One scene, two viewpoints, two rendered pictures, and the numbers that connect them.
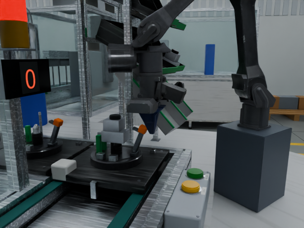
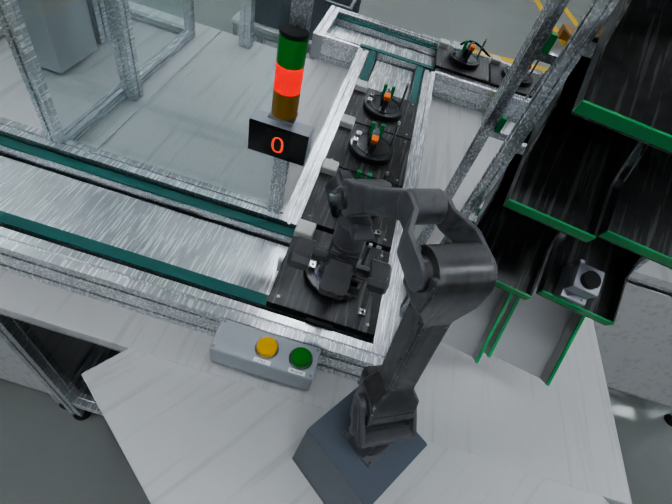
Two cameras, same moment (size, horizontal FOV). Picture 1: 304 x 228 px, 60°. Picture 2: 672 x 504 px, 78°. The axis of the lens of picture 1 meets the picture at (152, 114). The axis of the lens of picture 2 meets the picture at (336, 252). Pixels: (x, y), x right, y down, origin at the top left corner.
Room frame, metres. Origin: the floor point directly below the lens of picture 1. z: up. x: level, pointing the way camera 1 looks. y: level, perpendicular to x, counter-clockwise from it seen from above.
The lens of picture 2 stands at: (0.49, -0.44, 1.72)
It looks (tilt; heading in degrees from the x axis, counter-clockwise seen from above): 50 degrees down; 72
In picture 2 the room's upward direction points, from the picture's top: 19 degrees clockwise
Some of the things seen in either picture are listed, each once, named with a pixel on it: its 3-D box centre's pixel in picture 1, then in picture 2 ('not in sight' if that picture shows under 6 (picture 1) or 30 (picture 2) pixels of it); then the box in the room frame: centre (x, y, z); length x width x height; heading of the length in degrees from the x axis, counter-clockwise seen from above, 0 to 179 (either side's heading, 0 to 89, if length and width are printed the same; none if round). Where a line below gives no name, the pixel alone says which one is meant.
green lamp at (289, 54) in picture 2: not in sight; (292, 49); (0.53, 0.26, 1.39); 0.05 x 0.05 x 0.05
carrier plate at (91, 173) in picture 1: (116, 163); (332, 277); (0.67, 0.10, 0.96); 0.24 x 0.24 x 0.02; 73
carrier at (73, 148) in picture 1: (36, 136); (359, 190); (0.75, 0.34, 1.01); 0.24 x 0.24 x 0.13; 73
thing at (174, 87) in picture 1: (172, 89); (340, 278); (0.64, -0.05, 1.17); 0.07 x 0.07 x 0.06; 72
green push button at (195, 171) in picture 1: (195, 174); (300, 358); (0.60, -0.11, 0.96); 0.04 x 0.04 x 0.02
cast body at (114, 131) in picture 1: (111, 127); not in sight; (0.68, 0.11, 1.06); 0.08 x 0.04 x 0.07; 73
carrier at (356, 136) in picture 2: not in sight; (374, 138); (0.82, 0.58, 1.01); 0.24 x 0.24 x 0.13; 73
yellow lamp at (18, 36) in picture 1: (14, 35); (285, 101); (0.53, 0.26, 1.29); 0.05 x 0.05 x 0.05
